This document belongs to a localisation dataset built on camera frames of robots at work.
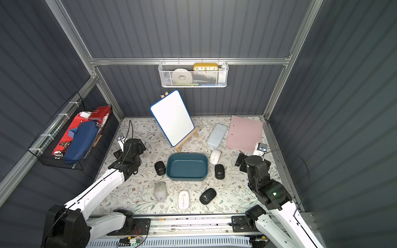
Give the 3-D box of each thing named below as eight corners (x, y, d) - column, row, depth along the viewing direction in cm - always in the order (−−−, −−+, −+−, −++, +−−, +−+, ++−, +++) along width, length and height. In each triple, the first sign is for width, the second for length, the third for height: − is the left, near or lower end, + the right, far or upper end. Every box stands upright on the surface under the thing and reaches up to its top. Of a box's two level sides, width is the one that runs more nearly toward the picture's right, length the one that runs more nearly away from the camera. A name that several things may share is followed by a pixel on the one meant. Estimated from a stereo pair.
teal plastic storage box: (165, 181, 90) (164, 177, 86) (169, 157, 100) (168, 152, 96) (208, 181, 90) (208, 177, 86) (207, 157, 100) (207, 152, 96)
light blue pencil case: (206, 144, 107) (206, 141, 104) (215, 125, 118) (216, 122, 115) (218, 148, 105) (218, 145, 102) (227, 129, 115) (227, 126, 113)
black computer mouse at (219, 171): (215, 179, 91) (215, 177, 89) (214, 165, 96) (214, 164, 94) (225, 179, 91) (225, 177, 89) (223, 165, 96) (224, 164, 94)
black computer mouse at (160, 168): (157, 176, 92) (156, 174, 90) (155, 164, 97) (153, 162, 95) (167, 173, 93) (166, 171, 91) (164, 161, 99) (163, 159, 96)
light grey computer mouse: (156, 203, 83) (154, 201, 80) (155, 184, 89) (154, 182, 86) (167, 200, 83) (166, 198, 81) (166, 182, 90) (165, 180, 87)
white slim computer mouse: (177, 209, 81) (176, 208, 78) (179, 191, 87) (178, 189, 84) (189, 209, 81) (188, 208, 78) (190, 191, 86) (189, 189, 84)
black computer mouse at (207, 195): (203, 207, 81) (203, 205, 79) (196, 197, 84) (196, 196, 82) (217, 194, 85) (218, 193, 83) (210, 186, 88) (210, 184, 86)
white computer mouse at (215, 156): (208, 162, 97) (208, 161, 95) (212, 150, 103) (212, 148, 101) (217, 165, 96) (218, 163, 94) (221, 152, 102) (221, 150, 100)
